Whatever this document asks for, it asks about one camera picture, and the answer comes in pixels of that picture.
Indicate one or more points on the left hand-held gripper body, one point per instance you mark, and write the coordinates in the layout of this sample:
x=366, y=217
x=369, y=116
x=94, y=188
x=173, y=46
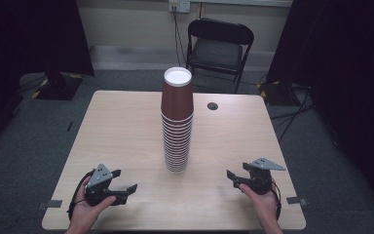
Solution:
x=100, y=177

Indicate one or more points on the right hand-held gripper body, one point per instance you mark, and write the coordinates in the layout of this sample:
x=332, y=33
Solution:
x=262, y=177

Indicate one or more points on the stack of brown cups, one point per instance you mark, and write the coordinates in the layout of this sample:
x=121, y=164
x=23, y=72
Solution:
x=176, y=146

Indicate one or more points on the person's right hand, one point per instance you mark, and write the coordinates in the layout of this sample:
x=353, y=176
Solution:
x=264, y=204

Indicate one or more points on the person's left hand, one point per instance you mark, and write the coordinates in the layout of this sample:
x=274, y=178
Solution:
x=84, y=213

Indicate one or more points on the grey tape strip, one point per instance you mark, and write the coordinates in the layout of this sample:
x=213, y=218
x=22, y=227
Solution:
x=52, y=204
x=296, y=201

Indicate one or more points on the black table grommet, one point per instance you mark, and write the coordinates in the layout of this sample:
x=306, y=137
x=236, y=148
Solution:
x=212, y=106

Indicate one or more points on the black stand base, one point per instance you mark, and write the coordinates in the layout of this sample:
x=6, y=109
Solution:
x=274, y=94
x=58, y=86

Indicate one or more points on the black folding chair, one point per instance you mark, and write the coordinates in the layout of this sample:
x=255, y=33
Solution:
x=217, y=48

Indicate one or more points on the black curtain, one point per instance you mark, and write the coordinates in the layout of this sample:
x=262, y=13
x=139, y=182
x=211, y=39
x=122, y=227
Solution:
x=347, y=65
x=29, y=39

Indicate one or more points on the white wall socket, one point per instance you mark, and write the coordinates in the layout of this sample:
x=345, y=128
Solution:
x=179, y=6

